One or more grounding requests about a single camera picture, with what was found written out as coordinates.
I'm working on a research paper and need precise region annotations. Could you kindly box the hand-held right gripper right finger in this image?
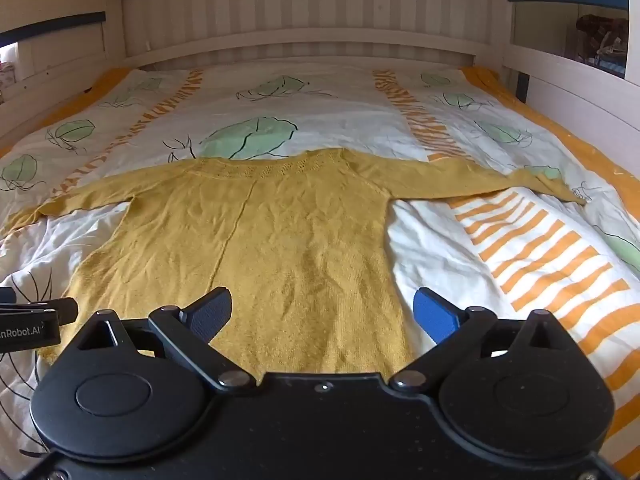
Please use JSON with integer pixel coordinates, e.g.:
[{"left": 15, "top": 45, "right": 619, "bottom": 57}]
[{"left": 390, "top": 287, "right": 576, "bottom": 392}]

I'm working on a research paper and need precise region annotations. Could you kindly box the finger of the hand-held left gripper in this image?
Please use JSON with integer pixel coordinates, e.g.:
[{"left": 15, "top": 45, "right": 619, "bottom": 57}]
[{"left": 0, "top": 287, "right": 79, "bottom": 326}]

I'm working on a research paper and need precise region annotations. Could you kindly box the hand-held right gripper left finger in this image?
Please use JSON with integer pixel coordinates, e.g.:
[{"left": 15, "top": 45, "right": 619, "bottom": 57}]
[{"left": 75, "top": 287, "right": 251, "bottom": 392}]

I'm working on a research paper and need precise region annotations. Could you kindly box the yellow knit sweater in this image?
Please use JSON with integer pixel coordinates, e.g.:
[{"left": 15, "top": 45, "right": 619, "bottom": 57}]
[{"left": 0, "top": 147, "right": 588, "bottom": 376}]

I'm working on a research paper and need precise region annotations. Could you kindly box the white leaf print duvet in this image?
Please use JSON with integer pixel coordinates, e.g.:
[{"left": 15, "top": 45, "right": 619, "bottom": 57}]
[{"left": 0, "top": 62, "right": 640, "bottom": 480}]

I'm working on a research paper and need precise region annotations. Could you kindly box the dark cloth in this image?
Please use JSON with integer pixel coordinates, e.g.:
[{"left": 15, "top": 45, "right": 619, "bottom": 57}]
[{"left": 575, "top": 12, "right": 629, "bottom": 68}]

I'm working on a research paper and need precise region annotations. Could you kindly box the white wooden bed frame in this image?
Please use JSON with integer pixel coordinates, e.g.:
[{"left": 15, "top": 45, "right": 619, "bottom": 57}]
[{"left": 0, "top": 0, "right": 640, "bottom": 171}]

